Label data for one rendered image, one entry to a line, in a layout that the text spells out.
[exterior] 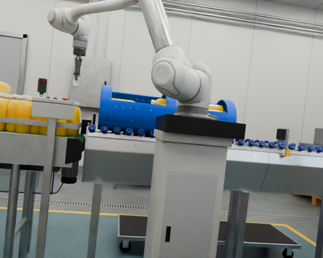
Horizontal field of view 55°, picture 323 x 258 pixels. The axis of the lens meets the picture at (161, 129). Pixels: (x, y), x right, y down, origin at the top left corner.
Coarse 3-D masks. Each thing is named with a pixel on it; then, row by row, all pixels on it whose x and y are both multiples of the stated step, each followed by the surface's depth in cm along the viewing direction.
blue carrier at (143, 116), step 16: (112, 96) 208; (128, 96) 210; (144, 96) 210; (112, 112) 185; (128, 112) 186; (144, 112) 188; (160, 112) 190; (208, 112) 197; (224, 112) 200; (112, 128) 192; (144, 128) 194
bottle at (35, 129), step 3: (33, 117) 174; (36, 117) 174; (39, 117) 175; (30, 126) 175; (33, 126) 174; (36, 126) 174; (39, 126) 176; (30, 129) 175; (33, 129) 174; (36, 129) 174; (39, 129) 176; (30, 132) 175; (33, 132) 174; (36, 132) 175
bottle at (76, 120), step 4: (76, 108) 190; (76, 112) 190; (76, 116) 190; (68, 120) 189; (72, 120) 189; (76, 120) 190; (68, 128) 189; (68, 132) 189; (72, 132) 189; (76, 132) 191
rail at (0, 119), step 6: (0, 120) 166; (6, 120) 167; (12, 120) 167; (18, 120) 168; (24, 120) 169; (30, 120) 169; (36, 120) 170; (60, 126) 173; (66, 126) 173; (72, 126) 174
